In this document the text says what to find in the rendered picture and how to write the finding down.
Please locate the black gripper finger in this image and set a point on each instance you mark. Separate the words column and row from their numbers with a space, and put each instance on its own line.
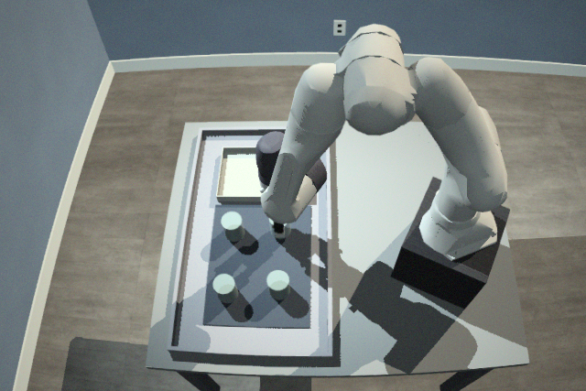
column 280, row 232

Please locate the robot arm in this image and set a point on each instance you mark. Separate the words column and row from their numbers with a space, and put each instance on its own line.
column 379, row 95

